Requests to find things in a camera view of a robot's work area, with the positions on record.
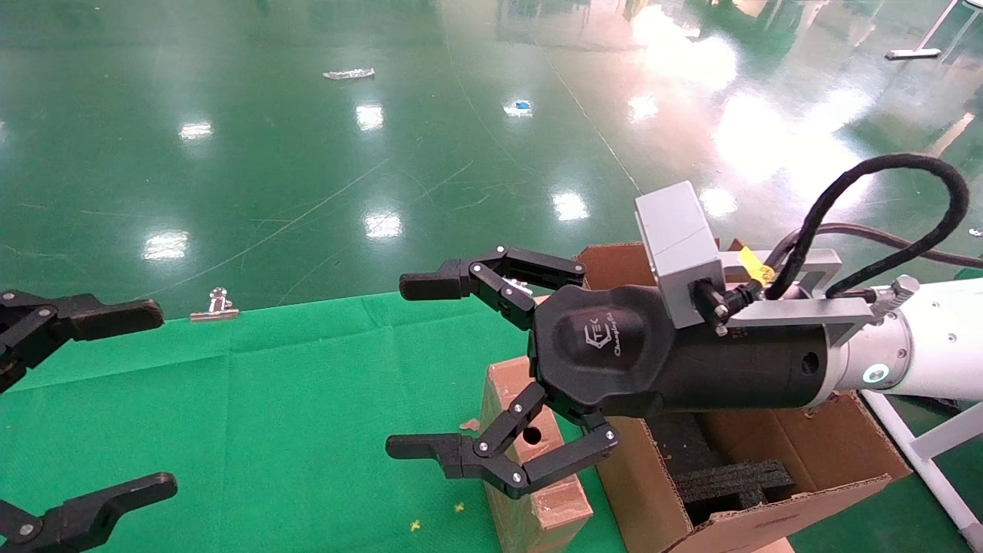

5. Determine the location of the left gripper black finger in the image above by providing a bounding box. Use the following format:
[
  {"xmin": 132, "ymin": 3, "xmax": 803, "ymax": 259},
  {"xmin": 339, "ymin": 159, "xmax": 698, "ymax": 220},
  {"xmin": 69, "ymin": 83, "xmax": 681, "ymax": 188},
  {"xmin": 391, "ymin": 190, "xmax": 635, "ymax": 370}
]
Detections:
[
  {"xmin": 0, "ymin": 472, "xmax": 178, "ymax": 553},
  {"xmin": 0, "ymin": 290, "xmax": 164, "ymax": 392}
]

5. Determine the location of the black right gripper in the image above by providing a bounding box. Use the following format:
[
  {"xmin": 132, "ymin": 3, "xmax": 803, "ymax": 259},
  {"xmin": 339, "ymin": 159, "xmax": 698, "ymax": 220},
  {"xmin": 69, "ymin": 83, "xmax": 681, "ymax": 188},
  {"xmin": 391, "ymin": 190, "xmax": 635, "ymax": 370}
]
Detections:
[{"xmin": 386, "ymin": 246, "xmax": 835, "ymax": 500}]

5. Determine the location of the small narrow cardboard box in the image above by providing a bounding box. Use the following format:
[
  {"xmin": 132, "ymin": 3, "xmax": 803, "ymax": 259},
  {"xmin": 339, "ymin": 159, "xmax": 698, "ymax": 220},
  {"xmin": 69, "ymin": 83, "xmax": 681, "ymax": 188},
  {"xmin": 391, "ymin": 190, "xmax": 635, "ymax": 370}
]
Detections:
[{"xmin": 478, "ymin": 356, "xmax": 594, "ymax": 553}]

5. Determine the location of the large open cardboard carton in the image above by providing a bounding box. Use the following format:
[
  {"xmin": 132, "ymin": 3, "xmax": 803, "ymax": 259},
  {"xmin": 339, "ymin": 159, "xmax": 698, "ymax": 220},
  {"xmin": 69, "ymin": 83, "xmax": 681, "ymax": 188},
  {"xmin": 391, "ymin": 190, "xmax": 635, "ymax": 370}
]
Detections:
[{"xmin": 576, "ymin": 242, "xmax": 911, "ymax": 553}]

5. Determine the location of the silver binder clip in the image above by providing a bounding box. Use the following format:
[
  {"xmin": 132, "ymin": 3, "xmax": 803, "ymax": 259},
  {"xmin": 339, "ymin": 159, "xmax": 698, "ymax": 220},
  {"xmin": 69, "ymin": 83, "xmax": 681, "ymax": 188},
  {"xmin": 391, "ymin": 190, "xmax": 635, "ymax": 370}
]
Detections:
[{"xmin": 190, "ymin": 286, "xmax": 240, "ymax": 323}]

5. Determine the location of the green table cloth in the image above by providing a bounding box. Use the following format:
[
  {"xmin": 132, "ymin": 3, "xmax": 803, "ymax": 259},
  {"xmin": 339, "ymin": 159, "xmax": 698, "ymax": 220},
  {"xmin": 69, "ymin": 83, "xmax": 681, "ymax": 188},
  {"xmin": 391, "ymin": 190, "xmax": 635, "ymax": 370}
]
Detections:
[{"xmin": 0, "ymin": 290, "xmax": 627, "ymax": 553}]

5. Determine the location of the rough black foam block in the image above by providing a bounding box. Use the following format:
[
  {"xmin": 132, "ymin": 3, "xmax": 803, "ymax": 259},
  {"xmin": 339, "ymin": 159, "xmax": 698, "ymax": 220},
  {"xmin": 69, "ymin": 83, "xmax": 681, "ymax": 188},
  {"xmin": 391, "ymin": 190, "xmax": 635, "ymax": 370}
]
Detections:
[{"xmin": 674, "ymin": 459, "xmax": 796, "ymax": 527}]

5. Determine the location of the white floor stand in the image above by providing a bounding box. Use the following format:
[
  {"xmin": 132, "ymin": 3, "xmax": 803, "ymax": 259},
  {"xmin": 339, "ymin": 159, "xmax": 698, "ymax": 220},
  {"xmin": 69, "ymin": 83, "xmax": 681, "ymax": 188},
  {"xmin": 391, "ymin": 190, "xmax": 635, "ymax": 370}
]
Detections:
[{"xmin": 885, "ymin": 0, "xmax": 962, "ymax": 61}]

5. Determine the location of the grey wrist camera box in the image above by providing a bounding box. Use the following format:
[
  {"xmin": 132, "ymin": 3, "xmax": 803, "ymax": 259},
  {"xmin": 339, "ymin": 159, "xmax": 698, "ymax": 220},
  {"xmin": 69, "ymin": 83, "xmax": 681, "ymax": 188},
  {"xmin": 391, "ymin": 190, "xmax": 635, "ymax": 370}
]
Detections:
[{"xmin": 634, "ymin": 181, "xmax": 726, "ymax": 329}]

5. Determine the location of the yellow cable tag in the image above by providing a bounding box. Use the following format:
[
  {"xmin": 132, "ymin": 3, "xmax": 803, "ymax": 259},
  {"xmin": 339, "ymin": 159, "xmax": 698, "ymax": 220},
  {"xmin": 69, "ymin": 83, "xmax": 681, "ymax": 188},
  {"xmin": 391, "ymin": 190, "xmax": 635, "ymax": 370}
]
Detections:
[{"xmin": 736, "ymin": 246, "xmax": 776, "ymax": 283}]

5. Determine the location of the grey metal camera bracket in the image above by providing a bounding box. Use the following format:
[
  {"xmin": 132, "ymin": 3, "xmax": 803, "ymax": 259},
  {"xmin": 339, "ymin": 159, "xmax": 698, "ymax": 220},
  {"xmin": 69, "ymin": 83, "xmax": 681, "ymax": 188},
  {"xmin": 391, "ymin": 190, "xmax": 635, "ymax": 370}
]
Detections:
[{"xmin": 718, "ymin": 247, "xmax": 892, "ymax": 346}]

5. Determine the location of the silver cable connector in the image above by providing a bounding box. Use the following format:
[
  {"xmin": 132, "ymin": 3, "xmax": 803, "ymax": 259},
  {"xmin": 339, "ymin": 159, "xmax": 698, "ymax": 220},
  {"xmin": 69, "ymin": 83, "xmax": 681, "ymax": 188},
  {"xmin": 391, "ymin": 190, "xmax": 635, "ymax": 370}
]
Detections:
[{"xmin": 872, "ymin": 275, "xmax": 920, "ymax": 312}]

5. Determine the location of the smooth dark cable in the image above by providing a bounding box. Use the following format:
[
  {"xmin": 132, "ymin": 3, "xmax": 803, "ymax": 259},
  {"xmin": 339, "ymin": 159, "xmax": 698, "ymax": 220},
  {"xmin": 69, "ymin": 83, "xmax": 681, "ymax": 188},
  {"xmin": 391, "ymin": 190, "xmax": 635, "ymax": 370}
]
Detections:
[{"xmin": 814, "ymin": 223, "xmax": 983, "ymax": 270}]

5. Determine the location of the white pipe frame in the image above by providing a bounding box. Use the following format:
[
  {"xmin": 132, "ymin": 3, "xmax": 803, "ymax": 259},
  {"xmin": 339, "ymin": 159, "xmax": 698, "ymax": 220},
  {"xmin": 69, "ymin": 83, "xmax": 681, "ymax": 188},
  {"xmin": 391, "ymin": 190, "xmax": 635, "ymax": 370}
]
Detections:
[{"xmin": 860, "ymin": 388, "xmax": 983, "ymax": 550}]

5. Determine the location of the black braided cable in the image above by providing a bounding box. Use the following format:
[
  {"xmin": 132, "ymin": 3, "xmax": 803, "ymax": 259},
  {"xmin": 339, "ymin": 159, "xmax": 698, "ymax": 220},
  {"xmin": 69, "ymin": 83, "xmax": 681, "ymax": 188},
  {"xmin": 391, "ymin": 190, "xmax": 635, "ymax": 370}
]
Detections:
[{"xmin": 764, "ymin": 154, "xmax": 970, "ymax": 300}]

